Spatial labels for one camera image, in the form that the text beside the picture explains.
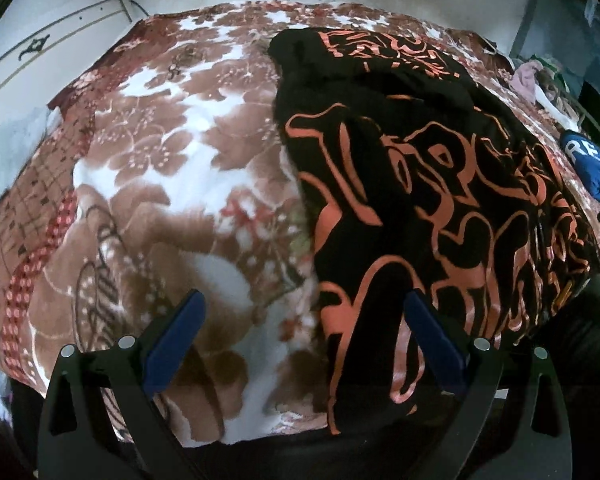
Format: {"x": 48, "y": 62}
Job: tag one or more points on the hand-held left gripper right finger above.
{"x": 437, "y": 345}

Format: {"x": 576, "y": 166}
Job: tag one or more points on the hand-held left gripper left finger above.
{"x": 172, "y": 345}

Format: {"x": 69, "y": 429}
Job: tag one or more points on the black hoodie with orange print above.
{"x": 405, "y": 125}

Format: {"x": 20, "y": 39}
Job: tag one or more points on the floral brown and white blanket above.
{"x": 180, "y": 160}

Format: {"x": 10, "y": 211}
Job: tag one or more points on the blue garment with white letters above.
{"x": 595, "y": 170}

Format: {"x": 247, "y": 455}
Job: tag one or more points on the pale grey cloth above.
{"x": 5, "y": 155}

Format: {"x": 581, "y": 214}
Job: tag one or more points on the pink cloth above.
{"x": 526, "y": 76}

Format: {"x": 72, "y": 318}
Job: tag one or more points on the white headboard panel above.
{"x": 55, "y": 45}

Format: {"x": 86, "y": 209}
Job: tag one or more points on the grey metal bunk bed frame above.
{"x": 530, "y": 10}

